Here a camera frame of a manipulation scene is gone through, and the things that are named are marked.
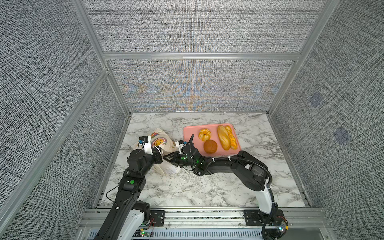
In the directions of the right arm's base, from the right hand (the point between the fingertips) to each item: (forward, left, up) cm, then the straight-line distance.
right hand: (163, 158), depth 83 cm
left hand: (+2, 0, +9) cm, 9 cm away
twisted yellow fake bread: (+16, -43, -9) cm, 47 cm away
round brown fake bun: (+13, -28, -8) cm, 32 cm away
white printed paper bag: (+4, -3, +6) cm, 7 cm away
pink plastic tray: (+20, -30, -11) cm, 38 cm away
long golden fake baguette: (+19, -37, -7) cm, 43 cm away
